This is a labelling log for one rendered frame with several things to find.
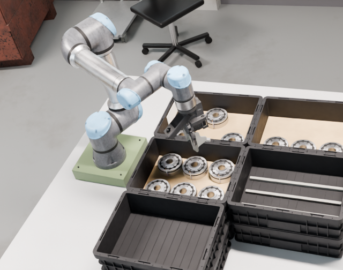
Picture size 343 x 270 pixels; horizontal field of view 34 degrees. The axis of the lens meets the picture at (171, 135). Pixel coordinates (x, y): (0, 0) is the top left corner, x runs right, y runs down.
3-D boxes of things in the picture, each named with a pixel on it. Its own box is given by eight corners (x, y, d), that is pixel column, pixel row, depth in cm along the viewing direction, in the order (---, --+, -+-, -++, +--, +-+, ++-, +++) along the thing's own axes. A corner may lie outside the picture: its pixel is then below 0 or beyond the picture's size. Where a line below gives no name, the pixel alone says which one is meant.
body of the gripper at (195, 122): (209, 128, 208) (203, 104, 200) (188, 139, 206) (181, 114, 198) (200, 117, 213) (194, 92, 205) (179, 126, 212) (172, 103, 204)
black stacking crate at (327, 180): (230, 224, 208) (226, 204, 200) (250, 166, 227) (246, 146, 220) (342, 242, 193) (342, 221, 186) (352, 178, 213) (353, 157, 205)
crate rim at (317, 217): (226, 208, 201) (225, 203, 200) (247, 149, 221) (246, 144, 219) (343, 225, 187) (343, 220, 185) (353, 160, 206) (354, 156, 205)
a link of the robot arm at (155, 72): (133, 70, 199) (154, 81, 192) (156, 54, 203) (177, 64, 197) (138, 88, 204) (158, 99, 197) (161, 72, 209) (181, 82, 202)
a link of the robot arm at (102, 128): (86, 143, 249) (76, 121, 240) (109, 126, 255) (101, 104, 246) (102, 156, 242) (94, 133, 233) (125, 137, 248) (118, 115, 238)
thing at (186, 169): (179, 173, 225) (178, 172, 225) (186, 155, 232) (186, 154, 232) (202, 176, 222) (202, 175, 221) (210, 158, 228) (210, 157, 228)
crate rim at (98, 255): (92, 257, 197) (90, 254, 195) (125, 193, 216) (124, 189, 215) (201, 279, 182) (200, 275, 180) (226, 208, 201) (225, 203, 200)
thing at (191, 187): (166, 201, 216) (166, 200, 216) (175, 181, 223) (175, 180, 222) (191, 204, 212) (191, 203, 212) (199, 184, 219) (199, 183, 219)
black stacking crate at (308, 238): (233, 242, 215) (229, 223, 207) (252, 184, 235) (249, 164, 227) (342, 261, 200) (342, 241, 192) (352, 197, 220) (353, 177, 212)
